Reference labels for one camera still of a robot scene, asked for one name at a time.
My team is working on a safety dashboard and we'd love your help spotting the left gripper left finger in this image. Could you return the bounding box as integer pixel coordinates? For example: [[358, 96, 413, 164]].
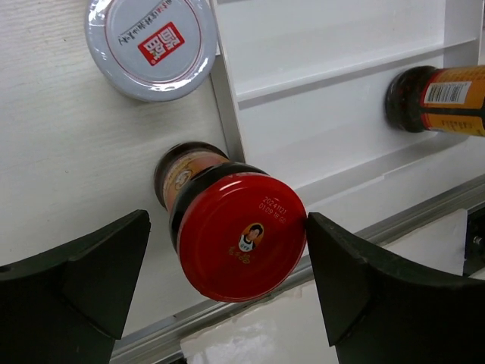
[[1, 210, 151, 363]]

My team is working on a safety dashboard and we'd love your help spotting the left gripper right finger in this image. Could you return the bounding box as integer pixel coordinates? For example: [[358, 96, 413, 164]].
[[306, 212, 484, 363]]

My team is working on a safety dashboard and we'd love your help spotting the red-lid chili sauce jar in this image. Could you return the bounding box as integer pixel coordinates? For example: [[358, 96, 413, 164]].
[[384, 65, 484, 137], [154, 142, 307, 303]]

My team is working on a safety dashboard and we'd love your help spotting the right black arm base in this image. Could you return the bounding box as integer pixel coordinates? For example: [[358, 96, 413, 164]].
[[463, 203, 484, 277]]

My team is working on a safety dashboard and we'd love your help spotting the white divided organizer tray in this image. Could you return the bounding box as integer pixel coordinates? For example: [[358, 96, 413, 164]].
[[208, 0, 485, 193]]

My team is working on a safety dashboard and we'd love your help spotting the left short white-lid jar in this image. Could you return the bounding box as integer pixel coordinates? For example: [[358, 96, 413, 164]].
[[85, 0, 217, 102]]

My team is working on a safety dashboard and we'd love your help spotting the aluminium front rail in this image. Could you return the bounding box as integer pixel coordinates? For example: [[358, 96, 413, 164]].
[[109, 177, 485, 364]]

